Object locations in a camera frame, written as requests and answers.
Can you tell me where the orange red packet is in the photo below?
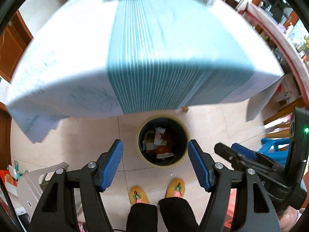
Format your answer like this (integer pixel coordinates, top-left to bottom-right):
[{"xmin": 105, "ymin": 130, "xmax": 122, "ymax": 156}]
[{"xmin": 156, "ymin": 145, "xmax": 175, "ymax": 159}]

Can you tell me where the wooden door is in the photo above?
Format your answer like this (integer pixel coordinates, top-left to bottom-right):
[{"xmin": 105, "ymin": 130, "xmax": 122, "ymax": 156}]
[{"xmin": 0, "ymin": 11, "xmax": 34, "ymax": 82}]

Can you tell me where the white red paper wrapper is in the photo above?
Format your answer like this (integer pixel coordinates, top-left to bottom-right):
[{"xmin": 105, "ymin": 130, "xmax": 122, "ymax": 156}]
[{"xmin": 154, "ymin": 127, "xmax": 166, "ymax": 145}]

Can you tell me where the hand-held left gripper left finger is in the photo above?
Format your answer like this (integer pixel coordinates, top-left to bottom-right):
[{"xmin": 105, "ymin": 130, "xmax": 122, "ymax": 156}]
[{"xmin": 29, "ymin": 139, "xmax": 125, "ymax": 232}]

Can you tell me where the blue plastic stool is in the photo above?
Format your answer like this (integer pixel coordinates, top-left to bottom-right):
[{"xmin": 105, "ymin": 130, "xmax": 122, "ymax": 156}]
[{"xmin": 261, "ymin": 136, "xmax": 291, "ymax": 160}]

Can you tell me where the grey plastic stool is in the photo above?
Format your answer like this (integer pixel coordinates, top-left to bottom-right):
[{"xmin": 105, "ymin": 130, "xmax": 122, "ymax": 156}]
[{"xmin": 16, "ymin": 162, "xmax": 82, "ymax": 223}]

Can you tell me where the blue striped tablecloth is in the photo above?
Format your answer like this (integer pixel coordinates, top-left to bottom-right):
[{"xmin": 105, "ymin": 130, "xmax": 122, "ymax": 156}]
[{"xmin": 6, "ymin": 0, "xmax": 285, "ymax": 143}]

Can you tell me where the black round waste bin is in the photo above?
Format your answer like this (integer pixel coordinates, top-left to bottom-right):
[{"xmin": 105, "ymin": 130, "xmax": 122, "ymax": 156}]
[{"xmin": 138, "ymin": 115, "xmax": 190, "ymax": 167}]

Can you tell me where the red printed box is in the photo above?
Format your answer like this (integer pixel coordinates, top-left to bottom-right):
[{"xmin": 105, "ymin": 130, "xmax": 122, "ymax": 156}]
[{"xmin": 0, "ymin": 170, "xmax": 19, "ymax": 194}]

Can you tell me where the pink topped counter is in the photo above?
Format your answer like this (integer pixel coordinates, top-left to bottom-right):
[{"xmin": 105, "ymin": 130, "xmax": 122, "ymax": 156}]
[{"xmin": 238, "ymin": 1, "xmax": 309, "ymax": 102}]

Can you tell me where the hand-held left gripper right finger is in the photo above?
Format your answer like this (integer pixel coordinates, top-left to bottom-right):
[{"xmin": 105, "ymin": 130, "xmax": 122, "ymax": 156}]
[{"xmin": 188, "ymin": 139, "xmax": 282, "ymax": 232}]

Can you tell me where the person's right forearm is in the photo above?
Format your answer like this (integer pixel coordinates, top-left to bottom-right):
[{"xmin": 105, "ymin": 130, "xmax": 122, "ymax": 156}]
[{"xmin": 278, "ymin": 206, "xmax": 303, "ymax": 230}]

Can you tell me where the person's black trouser leg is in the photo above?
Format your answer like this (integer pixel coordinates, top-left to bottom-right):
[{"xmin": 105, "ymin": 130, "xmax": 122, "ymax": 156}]
[
  {"xmin": 126, "ymin": 203, "xmax": 158, "ymax": 232},
  {"xmin": 158, "ymin": 197, "xmax": 199, "ymax": 232}
]

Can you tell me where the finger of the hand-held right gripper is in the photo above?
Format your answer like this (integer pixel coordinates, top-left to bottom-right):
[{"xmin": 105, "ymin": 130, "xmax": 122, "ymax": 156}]
[
  {"xmin": 231, "ymin": 143, "xmax": 278, "ymax": 171},
  {"xmin": 214, "ymin": 143, "xmax": 263, "ymax": 174}
]

